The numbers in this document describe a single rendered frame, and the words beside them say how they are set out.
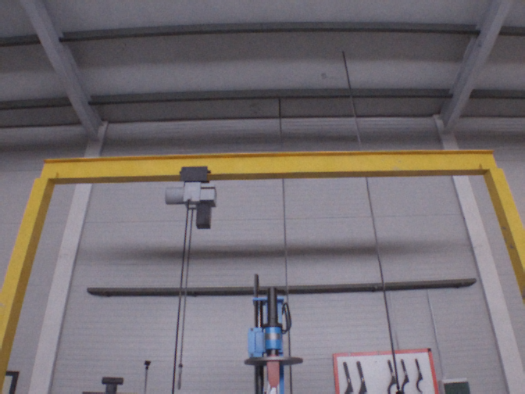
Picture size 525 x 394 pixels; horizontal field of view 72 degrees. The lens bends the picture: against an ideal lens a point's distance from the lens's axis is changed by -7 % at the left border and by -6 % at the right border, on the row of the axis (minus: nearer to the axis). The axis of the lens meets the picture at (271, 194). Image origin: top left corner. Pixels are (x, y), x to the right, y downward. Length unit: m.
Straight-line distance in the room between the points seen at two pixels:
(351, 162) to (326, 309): 2.62
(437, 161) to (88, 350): 5.56
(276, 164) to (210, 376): 3.28
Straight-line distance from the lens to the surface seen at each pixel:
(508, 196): 4.76
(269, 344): 3.94
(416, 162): 4.64
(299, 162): 4.34
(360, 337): 6.16
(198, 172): 4.24
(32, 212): 4.71
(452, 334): 6.62
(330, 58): 7.18
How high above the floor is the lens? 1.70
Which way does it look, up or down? 30 degrees up
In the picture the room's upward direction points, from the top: 1 degrees counter-clockwise
